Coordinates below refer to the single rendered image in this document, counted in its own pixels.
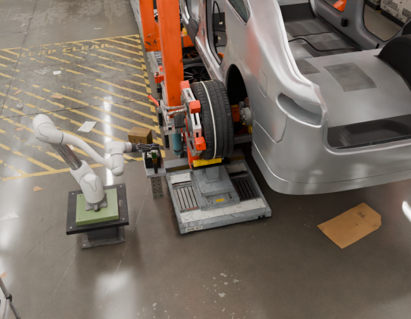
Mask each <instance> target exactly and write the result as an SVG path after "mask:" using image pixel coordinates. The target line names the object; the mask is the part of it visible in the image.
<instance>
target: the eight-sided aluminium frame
mask: <svg viewBox="0 0 411 319"><path fill-rule="evenodd" d="M189 96H190V97H191V99H189ZM184 97H185V99H186V101H187V105H188V108H189V102H190V101H195V100H196V99H195V98H194V96H193V94H192V92H191V89H190V88H186V89H183V90H182V94H181V96H180V100H181V105H184ZM189 113H190V117H191V123H192V128H193V132H189V133H190V137H188V133H187V132H185V135H186V142H187V145H188V147H189V150H190V153H191V156H192V157H194V156H199V155H200V154H201V153H202V151H197V150H196V147H195V145H194V138H196V133H197V132H198V137H201V125H200V121H199V115H198V113H195V115H196V121H197V125H195V123H194V117H193V114H191V112H190V110H189ZM190 143H192V144H193V148H194V149H192V147H191V144H190Z"/></svg>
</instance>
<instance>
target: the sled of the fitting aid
mask: <svg viewBox="0 0 411 319"><path fill-rule="evenodd" d="M224 166H225V165H224ZM225 169H226V171H227V168H226V166H225ZM227 174H228V176H229V178H230V180H231V182H232V179H231V177H230V175H229V172H228V171H227ZM189 176H190V179H191V182H192V185H193V188H194V192H195V195H196V198H197V200H198V204H199V207H200V210H201V211H205V210H211V209H215V208H221V207H225V206H232V205H235V204H239V195H238V193H237V190H236V188H235V187H234V184H233V182H232V185H233V187H234V191H232V192H225V193H221V194H215V195H211V196H205V197H201V193H200V191H199V187H198V184H197V182H196V179H195V176H194V173H193V171H192V170H191V171H189Z"/></svg>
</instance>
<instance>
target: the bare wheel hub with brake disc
mask: <svg viewBox="0 0 411 319"><path fill-rule="evenodd" d="M244 104H245V108H243V109H242V110H241V114H243V113H244V116H245V121H243V123H245V126H246V128H247V130H248V132H249V126H250V125H251V113H250V105H249V101H248V97H246V98H245V100H244ZM251 128H252V125H251V127H250V134H251V135H252V132H251Z"/></svg>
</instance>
